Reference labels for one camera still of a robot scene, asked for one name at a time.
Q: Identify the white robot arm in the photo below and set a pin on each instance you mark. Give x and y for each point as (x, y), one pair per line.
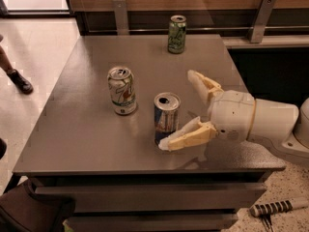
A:
(281, 128)

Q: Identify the green soda can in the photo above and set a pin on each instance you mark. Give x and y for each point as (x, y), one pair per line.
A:
(176, 34)

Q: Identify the dark brown chair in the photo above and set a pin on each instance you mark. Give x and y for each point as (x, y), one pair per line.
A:
(22, 210)

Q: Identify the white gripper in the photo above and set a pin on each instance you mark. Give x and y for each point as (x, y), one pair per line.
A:
(232, 115)

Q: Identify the white 7up can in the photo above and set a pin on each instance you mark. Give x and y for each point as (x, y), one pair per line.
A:
(121, 87)

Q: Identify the right metal wall bracket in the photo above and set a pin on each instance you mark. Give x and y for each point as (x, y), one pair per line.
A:
(258, 28)

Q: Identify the metal wall bracket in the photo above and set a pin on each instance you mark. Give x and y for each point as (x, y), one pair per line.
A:
(258, 28)
(121, 19)

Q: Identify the grey drawer cabinet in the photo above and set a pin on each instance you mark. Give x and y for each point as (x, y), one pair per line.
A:
(109, 163)

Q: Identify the striped black white tool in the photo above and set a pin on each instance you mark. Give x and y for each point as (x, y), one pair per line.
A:
(276, 207)

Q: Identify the blue silver redbull can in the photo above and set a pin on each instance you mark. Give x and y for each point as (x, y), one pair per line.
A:
(166, 115)

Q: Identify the left metal wall bracket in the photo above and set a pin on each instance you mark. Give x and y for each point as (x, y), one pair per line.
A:
(121, 19)

